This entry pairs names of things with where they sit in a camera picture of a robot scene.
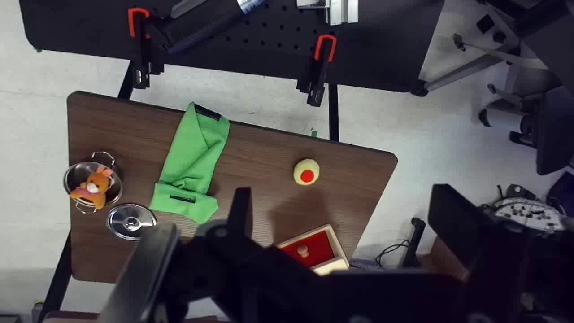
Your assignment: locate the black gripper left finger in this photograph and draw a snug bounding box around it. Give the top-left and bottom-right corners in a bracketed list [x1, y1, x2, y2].
[96, 224, 179, 323]

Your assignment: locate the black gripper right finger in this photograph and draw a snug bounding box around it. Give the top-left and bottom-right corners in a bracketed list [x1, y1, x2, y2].
[227, 187, 252, 240]

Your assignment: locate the white fluffy ball red dot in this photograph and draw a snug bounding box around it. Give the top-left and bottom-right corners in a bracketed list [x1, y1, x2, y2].
[292, 158, 321, 187]

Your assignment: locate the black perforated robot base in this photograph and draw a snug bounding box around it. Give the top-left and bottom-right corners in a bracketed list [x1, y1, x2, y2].
[19, 0, 444, 92]

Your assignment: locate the green folded cloth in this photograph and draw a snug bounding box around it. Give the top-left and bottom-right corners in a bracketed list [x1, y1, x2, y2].
[148, 104, 229, 224]

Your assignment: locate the wooden box red drawer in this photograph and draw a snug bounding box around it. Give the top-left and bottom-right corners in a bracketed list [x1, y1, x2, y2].
[278, 224, 349, 276]

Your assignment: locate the orange plush toy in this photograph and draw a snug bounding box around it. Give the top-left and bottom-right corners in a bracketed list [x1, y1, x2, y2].
[70, 167, 113, 210]

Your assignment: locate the small steel pot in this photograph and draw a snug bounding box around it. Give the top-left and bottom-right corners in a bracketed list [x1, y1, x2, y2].
[62, 151, 122, 214]

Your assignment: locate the orange handled clamp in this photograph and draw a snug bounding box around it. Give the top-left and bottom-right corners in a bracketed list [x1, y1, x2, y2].
[296, 34, 337, 108]
[127, 5, 150, 88]

